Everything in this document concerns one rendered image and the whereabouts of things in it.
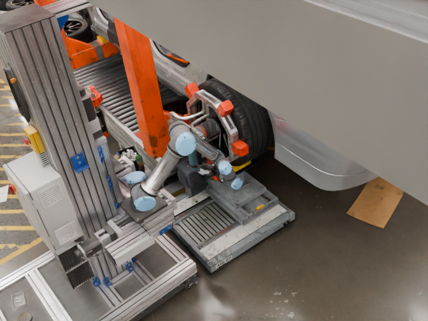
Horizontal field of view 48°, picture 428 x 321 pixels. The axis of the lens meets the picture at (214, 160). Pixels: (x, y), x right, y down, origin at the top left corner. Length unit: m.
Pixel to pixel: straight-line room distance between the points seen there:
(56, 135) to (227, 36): 2.44
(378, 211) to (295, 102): 3.87
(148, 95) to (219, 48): 3.29
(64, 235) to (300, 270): 1.67
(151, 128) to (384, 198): 1.96
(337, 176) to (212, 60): 2.75
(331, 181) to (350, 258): 0.88
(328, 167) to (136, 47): 1.47
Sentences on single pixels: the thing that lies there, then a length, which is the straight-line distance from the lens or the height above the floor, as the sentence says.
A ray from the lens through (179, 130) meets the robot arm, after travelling 2.57.
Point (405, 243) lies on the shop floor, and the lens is 3.85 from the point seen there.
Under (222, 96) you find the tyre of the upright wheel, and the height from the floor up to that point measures 1.14.
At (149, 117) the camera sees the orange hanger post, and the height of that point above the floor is 0.90.
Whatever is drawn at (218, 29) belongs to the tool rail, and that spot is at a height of 2.74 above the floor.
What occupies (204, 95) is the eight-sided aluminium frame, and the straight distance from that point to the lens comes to 3.34.
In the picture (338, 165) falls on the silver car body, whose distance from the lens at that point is 2.87.
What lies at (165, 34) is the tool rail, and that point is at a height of 2.73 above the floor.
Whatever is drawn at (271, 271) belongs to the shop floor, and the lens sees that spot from 3.56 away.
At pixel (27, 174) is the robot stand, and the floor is 1.23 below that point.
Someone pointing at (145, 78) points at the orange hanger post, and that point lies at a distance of 3.41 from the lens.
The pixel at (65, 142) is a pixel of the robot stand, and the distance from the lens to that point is 2.65.
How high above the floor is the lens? 2.82
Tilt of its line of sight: 39 degrees down
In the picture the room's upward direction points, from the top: 7 degrees counter-clockwise
